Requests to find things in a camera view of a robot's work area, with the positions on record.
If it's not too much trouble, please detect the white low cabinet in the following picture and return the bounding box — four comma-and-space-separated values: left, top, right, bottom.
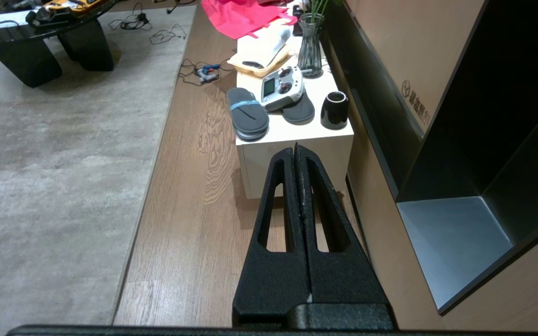
235, 0, 354, 200

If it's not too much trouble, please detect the black cable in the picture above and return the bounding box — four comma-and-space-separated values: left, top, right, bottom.
107, 2, 152, 31

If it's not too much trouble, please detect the white remote controller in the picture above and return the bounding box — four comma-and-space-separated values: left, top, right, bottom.
261, 65, 305, 112

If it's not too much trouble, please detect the blue and grey tool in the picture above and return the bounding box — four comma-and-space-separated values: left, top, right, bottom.
194, 64, 221, 84

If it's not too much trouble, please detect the black open shelf unit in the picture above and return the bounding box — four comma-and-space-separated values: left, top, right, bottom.
320, 0, 538, 316

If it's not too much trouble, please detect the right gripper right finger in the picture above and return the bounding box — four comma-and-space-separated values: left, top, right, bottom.
296, 143, 389, 305

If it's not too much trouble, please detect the grey slipper with blue band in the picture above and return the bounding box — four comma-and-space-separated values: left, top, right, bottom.
226, 87, 269, 142

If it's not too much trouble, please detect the yellow and black device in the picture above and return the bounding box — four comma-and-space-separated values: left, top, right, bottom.
25, 0, 111, 27

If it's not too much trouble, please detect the black cup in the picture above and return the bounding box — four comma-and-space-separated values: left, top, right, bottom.
320, 91, 350, 130

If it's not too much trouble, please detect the black coffee table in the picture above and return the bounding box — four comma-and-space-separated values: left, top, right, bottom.
0, 0, 119, 88

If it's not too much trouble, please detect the pink cloth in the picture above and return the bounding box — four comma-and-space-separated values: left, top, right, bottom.
201, 0, 298, 40

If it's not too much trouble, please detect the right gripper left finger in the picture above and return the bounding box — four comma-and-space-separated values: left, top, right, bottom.
232, 147, 310, 327

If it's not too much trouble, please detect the grey rug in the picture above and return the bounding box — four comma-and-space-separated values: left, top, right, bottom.
0, 5, 198, 336

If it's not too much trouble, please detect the glass vase with green stems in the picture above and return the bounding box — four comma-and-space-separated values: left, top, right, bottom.
297, 0, 330, 78

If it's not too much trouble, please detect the white slipper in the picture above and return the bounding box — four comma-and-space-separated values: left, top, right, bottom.
242, 27, 292, 70

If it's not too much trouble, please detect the cream tray with items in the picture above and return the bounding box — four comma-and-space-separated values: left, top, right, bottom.
227, 27, 300, 78

